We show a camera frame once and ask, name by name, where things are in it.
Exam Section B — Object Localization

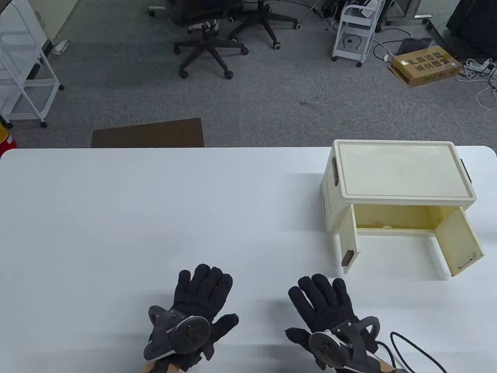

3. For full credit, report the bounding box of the person's left hand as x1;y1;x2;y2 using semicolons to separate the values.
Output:
173;264;239;371

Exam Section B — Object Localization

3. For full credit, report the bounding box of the person's right hand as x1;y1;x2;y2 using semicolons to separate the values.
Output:
285;274;383;373

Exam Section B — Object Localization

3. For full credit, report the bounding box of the cream cabinet door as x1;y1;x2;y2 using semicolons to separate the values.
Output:
339;205;361;274
434;207;486;277

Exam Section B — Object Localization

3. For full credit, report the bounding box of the person's left forearm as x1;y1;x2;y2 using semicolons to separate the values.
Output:
143;359;183;373

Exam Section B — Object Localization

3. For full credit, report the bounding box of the cream plastic cabinet body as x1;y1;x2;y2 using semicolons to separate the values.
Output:
321;140;477;234

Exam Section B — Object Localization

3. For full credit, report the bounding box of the grey right hand controller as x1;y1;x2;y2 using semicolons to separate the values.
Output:
309;317;381;370

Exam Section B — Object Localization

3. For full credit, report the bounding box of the grey hand controller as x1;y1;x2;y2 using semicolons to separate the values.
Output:
144;306;212;361
309;317;381;370

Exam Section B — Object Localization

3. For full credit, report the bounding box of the grey left hand controller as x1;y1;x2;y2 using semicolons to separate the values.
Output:
144;306;212;361

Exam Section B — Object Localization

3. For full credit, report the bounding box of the dark brown floor mat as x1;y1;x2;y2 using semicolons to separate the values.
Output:
91;118;205;148

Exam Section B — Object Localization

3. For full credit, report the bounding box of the black wheeled office chair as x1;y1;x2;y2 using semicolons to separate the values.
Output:
227;0;302;51
165;0;249;80

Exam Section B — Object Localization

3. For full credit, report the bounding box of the red fire extinguisher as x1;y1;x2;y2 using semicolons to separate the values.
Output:
0;120;18;156

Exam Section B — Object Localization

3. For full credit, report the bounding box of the white rolling cart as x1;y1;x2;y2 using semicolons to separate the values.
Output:
331;0;385;68
0;29;65;129

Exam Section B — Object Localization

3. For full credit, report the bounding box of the brown cardboard box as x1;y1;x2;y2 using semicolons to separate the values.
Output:
388;45;463;88

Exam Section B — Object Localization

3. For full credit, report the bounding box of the black flat laptop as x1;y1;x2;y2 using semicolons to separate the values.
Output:
396;37;433;57

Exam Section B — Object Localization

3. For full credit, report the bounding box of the white power strip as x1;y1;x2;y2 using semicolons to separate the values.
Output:
463;58;494;73

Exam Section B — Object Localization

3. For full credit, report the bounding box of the black metal floor bar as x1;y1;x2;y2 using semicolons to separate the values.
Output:
424;19;455;52

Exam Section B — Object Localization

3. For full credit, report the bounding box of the black cloth cover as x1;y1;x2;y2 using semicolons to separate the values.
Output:
446;0;497;59

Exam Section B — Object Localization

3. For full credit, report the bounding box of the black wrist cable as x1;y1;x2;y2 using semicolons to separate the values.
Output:
389;331;449;373

